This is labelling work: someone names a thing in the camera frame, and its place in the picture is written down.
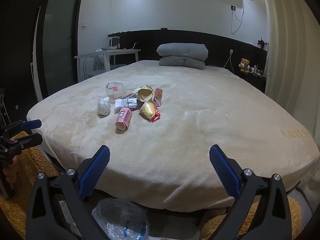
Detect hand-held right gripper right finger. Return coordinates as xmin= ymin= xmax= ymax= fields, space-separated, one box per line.
xmin=209 ymin=144 xmax=292 ymax=240

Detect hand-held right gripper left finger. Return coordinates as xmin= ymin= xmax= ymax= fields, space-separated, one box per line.
xmin=26 ymin=144 xmax=111 ymax=240

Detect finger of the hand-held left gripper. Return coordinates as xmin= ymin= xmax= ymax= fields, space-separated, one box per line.
xmin=0 ymin=119 xmax=42 ymax=137
xmin=7 ymin=133 xmax=43 ymax=151

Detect bin with clear liner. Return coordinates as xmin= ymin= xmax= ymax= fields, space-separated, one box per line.
xmin=91 ymin=197 xmax=150 ymax=240

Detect pink cylindrical can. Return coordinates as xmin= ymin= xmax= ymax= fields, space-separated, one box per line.
xmin=115 ymin=107 xmax=133 ymax=132

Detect white plastic bag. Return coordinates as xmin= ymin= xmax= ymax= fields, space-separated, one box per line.
xmin=97 ymin=96 xmax=111 ymax=116

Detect white paper packet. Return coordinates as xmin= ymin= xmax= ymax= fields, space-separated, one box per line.
xmin=114 ymin=98 xmax=138 ymax=113

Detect yellow red snack bag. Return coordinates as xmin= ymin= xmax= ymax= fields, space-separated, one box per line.
xmin=139 ymin=102 xmax=162 ymax=122

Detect clear plastic cup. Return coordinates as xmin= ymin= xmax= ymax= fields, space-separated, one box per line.
xmin=105 ymin=82 xmax=128 ymax=100

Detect beige paper bag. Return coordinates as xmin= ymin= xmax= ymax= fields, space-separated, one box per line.
xmin=135 ymin=85 xmax=157 ymax=103

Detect pink snack packet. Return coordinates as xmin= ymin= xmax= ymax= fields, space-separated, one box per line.
xmin=153 ymin=88 xmax=164 ymax=107

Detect person's left hand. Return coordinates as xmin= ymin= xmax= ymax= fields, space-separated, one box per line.
xmin=2 ymin=155 xmax=18 ymax=184

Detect bed with cream blanket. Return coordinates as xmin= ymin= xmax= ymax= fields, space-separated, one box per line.
xmin=26 ymin=59 xmax=320 ymax=212

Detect orange shaggy rug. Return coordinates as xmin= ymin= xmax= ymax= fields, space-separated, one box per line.
xmin=0 ymin=131 xmax=303 ymax=240

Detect black board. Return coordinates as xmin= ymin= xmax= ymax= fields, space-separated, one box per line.
xmin=0 ymin=0 xmax=42 ymax=128

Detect grey chair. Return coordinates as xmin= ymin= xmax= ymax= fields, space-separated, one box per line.
xmin=83 ymin=55 xmax=105 ymax=79

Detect frosted glass door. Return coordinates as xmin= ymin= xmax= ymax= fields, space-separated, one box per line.
xmin=32 ymin=0 xmax=85 ymax=103

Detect cluster of small bottles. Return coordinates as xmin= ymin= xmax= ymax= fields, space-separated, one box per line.
xmin=250 ymin=64 xmax=266 ymax=77

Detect brown teddy bear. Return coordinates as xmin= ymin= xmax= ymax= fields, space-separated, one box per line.
xmin=238 ymin=58 xmax=251 ymax=75

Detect white desk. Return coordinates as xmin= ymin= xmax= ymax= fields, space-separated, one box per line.
xmin=74 ymin=49 xmax=141 ymax=83

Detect white desktop appliance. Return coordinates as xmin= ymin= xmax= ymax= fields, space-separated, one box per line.
xmin=107 ymin=35 xmax=121 ymax=50

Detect grey pillows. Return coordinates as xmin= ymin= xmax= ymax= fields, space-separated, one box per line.
xmin=156 ymin=43 xmax=209 ymax=70

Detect black headboard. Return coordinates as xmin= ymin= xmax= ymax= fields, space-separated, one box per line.
xmin=108 ymin=29 xmax=268 ymax=94

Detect cream curtain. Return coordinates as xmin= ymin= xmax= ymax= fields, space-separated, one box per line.
xmin=260 ymin=0 xmax=320 ymax=155

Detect white charger cable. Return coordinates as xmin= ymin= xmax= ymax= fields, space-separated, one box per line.
xmin=209 ymin=52 xmax=232 ymax=68

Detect white power cable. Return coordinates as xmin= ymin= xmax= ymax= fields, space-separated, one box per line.
xmin=231 ymin=0 xmax=246 ymax=22

